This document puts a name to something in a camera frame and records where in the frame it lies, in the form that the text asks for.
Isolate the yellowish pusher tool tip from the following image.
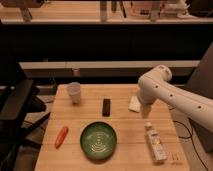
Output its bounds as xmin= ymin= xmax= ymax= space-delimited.
xmin=141 ymin=105 xmax=151 ymax=118

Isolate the black eraser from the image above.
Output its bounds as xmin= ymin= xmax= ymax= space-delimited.
xmin=102 ymin=99 xmax=111 ymax=116

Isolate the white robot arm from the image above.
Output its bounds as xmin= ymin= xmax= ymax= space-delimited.
xmin=137 ymin=65 xmax=213 ymax=132

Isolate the white sponge block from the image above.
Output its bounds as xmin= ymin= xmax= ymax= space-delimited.
xmin=128 ymin=96 xmax=141 ymax=113

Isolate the white tube bottle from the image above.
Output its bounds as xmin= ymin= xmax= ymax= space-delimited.
xmin=145 ymin=122 xmax=167 ymax=163

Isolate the green bowl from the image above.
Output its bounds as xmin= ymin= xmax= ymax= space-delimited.
xmin=80 ymin=121 xmax=117 ymax=160

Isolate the white paper cup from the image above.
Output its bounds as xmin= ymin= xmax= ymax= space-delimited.
xmin=67 ymin=82 xmax=81 ymax=104

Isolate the orange carrot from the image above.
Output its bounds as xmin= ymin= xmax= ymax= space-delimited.
xmin=55 ymin=126 xmax=69 ymax=149

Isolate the black chair left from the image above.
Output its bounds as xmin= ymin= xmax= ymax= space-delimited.
xmin=0 ymin=63 xmax=50 ymax=171

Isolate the black cable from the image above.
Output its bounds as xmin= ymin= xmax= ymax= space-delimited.
xmin=173 ymin=119 xmax=209 ymax=171

